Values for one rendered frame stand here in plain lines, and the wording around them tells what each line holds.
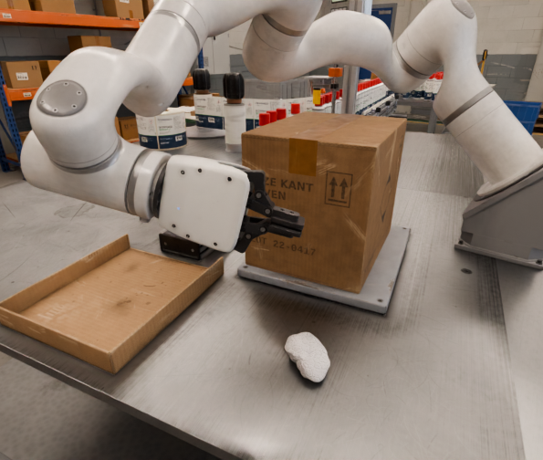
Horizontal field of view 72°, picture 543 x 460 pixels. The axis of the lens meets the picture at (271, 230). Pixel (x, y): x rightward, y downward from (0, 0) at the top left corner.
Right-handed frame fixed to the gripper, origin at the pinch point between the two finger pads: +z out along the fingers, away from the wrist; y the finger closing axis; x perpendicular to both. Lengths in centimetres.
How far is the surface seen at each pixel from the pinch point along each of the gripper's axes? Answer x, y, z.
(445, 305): 19.8, -14.2, 32.4
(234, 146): 106, -14, -27
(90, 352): -2.0, -26.7, -22.1
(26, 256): 27, -35, -54
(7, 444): 27, -99, -60
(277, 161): 21.7, 2.6, -4.2
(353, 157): 17.1, 7.3, 7.4
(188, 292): 13.9, -23.0, -13.3
